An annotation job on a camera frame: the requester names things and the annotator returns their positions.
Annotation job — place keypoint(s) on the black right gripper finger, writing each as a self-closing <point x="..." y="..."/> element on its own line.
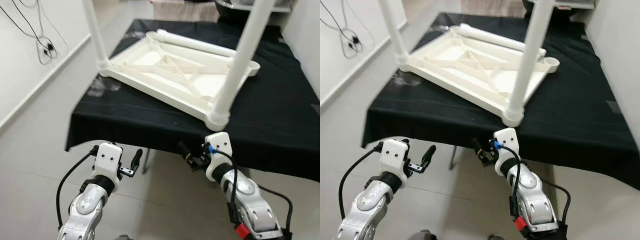
<point x="185" y="152"/>
<point x="478" y="148"/>

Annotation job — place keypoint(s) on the white plastic table leg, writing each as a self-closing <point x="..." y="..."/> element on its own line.
<point x="530" y="55"/>
<point x="495" y="40"/>
<point x="240" y="60"/>
<point x="95" y="30"/>
<point x="195" y="44"/>
<point x="392" y="30"/>

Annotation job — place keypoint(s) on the white plastic children table top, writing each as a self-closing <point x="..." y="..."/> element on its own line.
<point x="475" y="70"/>
<point x="175" y="75"/>

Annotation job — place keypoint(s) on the grey metal table leg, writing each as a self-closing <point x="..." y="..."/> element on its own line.
<point x="452" y="157"/>
<point x="146" y="162"/>

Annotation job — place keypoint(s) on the black table cloth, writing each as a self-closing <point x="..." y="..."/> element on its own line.
<point x="150" y="125"/>
<point x="450" y="120"/>

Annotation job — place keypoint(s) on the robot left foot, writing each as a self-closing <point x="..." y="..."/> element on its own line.
<point x="123" y="237"/>
<point x="422" y="235"/>

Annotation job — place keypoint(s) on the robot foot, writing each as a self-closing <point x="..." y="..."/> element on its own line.
<point x="495" y="237"/>
<point x="123" y="237"/>
<point x="422" y="235"/>

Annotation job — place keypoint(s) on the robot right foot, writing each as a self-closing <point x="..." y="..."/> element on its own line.
<point x="495" y="237"/>

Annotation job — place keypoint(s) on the grey tape strip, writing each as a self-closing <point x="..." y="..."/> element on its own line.
<point x="315" y="108"/>
<point x="612" y="106"/>

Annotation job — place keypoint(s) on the beige woven cloth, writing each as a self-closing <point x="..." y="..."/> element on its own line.
<point x="490" y="6"/>
<point x="170" y="9"/>

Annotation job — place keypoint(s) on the clear plastic storage box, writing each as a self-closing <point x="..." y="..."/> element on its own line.
<point x="250" y="4"/>

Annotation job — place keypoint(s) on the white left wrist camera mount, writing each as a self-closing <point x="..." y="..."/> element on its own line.
<point x="392" y="155"/>
<point x="107" y="157"/>

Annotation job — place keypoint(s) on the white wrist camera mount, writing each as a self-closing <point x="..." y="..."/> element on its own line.
<point x="392" y="155"/>
<point x="220" y="145"/>
<point x="107" y="157"/>
<point x="506" y="142"/>

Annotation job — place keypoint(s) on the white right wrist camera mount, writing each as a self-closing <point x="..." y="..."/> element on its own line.
<point x="506" y="142"/>
<point x="220" y="145"/>

